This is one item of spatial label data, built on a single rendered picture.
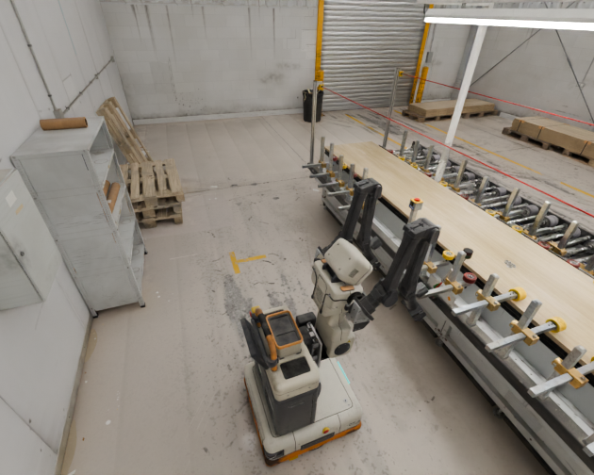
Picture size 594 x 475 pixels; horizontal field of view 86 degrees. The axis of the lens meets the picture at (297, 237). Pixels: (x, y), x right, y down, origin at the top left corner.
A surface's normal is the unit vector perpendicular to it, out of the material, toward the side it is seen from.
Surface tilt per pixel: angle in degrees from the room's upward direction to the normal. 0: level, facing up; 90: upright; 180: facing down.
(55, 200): 90
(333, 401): 0
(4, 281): 90
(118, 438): 0
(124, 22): 90
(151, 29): 90
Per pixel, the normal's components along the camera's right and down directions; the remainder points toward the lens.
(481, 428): 0.02, -0.82
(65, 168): 0.33, 0.55
